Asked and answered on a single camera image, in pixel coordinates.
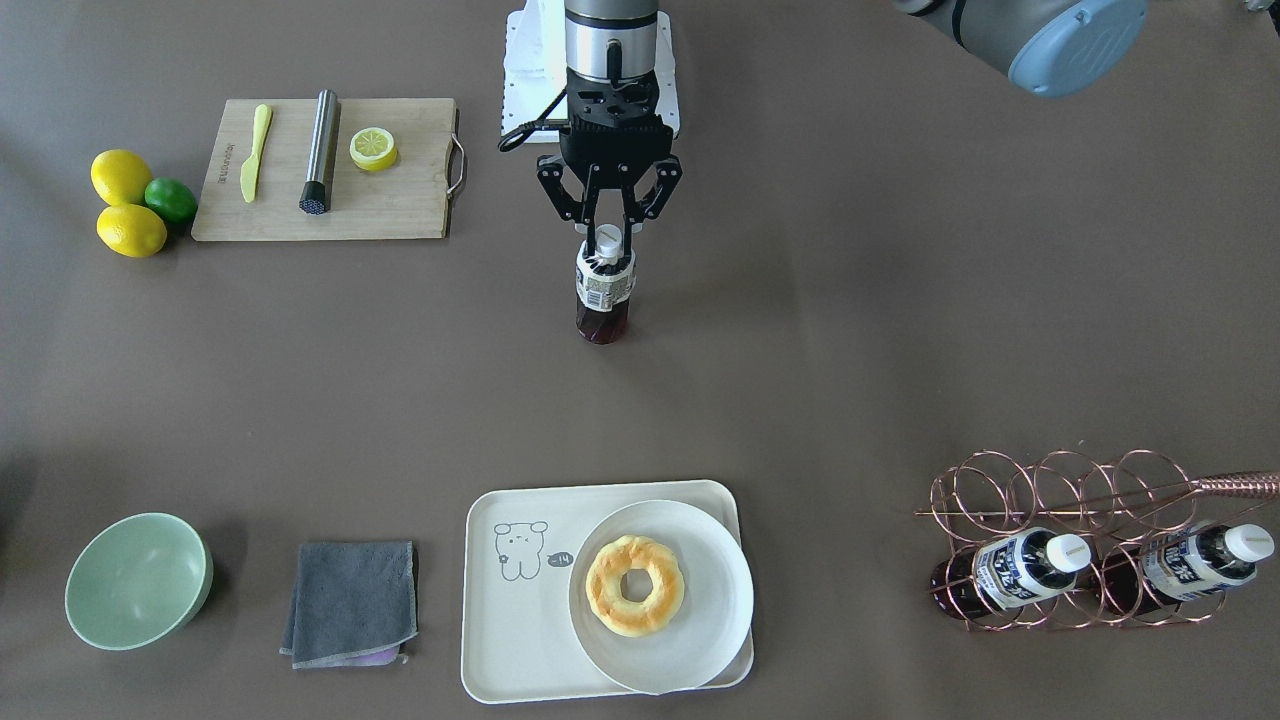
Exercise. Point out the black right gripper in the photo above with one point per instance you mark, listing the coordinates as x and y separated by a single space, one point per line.
613 169

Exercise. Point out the tea bottle white cap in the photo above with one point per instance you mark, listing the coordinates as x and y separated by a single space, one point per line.
604 280

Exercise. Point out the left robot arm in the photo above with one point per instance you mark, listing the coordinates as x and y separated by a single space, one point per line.
846 141

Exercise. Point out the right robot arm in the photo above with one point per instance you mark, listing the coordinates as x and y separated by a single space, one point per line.
615 41

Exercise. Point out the cream tray with bunny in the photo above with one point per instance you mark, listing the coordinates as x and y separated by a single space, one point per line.
521 546

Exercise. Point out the tea bottle in rack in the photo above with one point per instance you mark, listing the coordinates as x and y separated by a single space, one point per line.
1190 565
1031 566

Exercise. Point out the wooden cutting board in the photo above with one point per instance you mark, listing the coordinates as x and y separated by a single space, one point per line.
408 201

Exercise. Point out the half lemon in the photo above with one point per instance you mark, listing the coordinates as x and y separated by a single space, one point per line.
372 149

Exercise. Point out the steel muddler black tip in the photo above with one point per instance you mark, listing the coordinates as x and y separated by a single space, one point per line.
315 195

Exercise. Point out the yellow plastic knife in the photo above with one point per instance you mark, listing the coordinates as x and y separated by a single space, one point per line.
249 173

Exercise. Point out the yellow glazed donut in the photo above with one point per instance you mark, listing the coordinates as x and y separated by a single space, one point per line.
635 586

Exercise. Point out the green lime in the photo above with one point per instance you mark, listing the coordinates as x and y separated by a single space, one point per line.
171 200

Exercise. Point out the white round plate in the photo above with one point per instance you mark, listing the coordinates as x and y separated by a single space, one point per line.
713 622

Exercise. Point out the yellow lemon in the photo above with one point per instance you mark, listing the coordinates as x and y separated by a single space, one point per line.
132 230
120 177

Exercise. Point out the grey folded cloth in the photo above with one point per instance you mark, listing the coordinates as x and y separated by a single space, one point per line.
353 604

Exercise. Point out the mint green bowl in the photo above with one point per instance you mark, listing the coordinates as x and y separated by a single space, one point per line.
140 579

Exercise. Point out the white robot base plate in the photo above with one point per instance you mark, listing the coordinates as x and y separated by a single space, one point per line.
535 64

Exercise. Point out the copper wire bottle rack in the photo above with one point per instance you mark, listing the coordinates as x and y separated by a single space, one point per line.
1116 509

